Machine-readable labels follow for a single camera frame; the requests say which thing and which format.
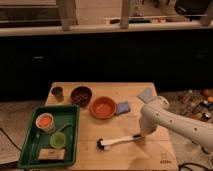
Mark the small brown cup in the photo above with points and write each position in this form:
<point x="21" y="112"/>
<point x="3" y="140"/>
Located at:
<point x="57" y="92"/>

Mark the green ladle cup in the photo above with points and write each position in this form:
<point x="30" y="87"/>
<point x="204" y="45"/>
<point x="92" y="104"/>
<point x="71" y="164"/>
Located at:
<point x="58" y="139"/>

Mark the spice bottle rack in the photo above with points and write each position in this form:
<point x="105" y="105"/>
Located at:
<point x="198" y="107"/>

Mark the dark brown bowl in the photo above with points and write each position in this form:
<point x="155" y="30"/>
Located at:
<point x="81" y="96"/>

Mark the orange ceramic bowl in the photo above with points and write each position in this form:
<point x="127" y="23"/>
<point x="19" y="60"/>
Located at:
<point x="103" y="107"/>

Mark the tan rectangular sponge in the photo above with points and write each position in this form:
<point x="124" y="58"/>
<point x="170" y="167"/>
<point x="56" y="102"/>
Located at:
<point x="51" y="154"/>

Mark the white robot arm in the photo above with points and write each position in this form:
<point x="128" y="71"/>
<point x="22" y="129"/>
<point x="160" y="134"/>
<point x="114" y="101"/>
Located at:
<point x="155" y="113"/>

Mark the green plastic tray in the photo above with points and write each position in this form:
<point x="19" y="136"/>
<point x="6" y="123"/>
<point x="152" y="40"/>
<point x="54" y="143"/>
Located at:
<point x="66" y="116"/>

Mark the white cup orange inside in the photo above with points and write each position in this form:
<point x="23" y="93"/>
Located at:
<point x="45" y="122"/>

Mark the white dish brush black bristles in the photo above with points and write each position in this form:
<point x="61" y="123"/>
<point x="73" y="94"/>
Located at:
<point x="102" y="144"/>

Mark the blue sponge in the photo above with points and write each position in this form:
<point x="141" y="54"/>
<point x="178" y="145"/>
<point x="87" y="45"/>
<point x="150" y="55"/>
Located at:
<point x="123" y="107"/>

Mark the grey triangular cloth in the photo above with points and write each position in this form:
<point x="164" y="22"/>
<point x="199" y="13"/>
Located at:
<point x="146" y="96"/>

